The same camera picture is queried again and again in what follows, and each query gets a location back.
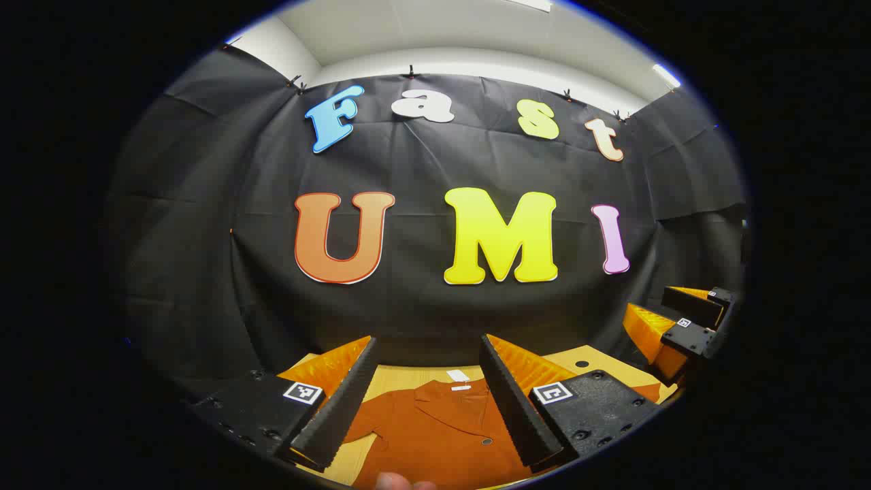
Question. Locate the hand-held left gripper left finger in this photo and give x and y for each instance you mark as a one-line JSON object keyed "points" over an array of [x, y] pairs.
{"points": [[340, 408]]}

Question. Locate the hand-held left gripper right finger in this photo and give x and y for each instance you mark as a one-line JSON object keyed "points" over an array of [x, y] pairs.
{"points": [[514, 408]]}

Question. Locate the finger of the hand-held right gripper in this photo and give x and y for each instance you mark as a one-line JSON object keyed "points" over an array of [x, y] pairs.
{"points": [[691, 307], [687, 338]]}

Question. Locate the orange shirt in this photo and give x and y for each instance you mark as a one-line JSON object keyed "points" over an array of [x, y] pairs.
{"points": [[435, 435]]}

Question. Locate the white paper hang tag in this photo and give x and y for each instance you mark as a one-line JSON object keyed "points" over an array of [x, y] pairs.
{"points": [[458, 375]]}

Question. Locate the ceiling light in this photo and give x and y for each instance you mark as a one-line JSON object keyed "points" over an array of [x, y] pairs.
{"points": [[531, 4], [667, 75]]}

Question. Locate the black backdrop cloth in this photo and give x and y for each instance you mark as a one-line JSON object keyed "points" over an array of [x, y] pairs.
{"points": [[422, 170]]}

